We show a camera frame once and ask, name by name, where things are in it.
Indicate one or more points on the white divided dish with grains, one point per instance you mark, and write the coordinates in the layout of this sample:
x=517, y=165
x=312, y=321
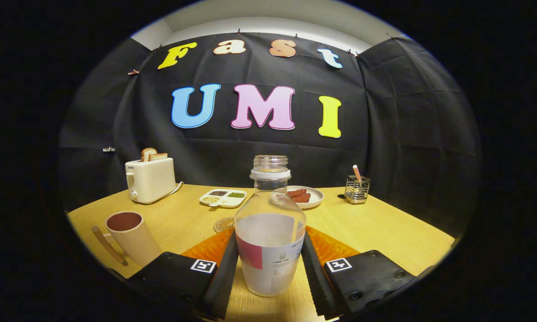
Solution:
x=223, y=202

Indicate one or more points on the clear juice bottle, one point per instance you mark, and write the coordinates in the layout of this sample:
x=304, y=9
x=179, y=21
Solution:
x=268, y=250

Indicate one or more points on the red sausage piece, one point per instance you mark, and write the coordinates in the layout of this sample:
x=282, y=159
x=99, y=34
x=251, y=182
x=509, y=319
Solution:
x=303, y=198
x=297, y=192

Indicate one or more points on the pink clip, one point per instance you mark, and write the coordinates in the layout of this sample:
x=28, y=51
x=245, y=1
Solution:
x=133, y=72

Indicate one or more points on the wooden table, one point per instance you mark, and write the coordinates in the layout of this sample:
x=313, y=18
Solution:
x=375, y=228

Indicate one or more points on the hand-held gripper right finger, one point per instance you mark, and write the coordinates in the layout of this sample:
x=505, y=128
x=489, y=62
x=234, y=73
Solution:
x=315, y=281

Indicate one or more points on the toast slice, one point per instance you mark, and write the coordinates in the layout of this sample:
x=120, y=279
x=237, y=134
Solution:
x=158, y=156
x=147, y=153

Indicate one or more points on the round wooden coaster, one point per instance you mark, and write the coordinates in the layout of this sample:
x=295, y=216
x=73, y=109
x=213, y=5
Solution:
x=223, y=224

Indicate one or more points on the white round plate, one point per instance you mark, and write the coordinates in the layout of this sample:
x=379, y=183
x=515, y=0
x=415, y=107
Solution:
x=316, y=199

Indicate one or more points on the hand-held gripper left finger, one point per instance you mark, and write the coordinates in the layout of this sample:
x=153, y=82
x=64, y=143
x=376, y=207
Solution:
x=223, y=281

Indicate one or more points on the cream toaster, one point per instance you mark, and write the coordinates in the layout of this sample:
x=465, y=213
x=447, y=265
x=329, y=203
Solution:
x=154, y=181

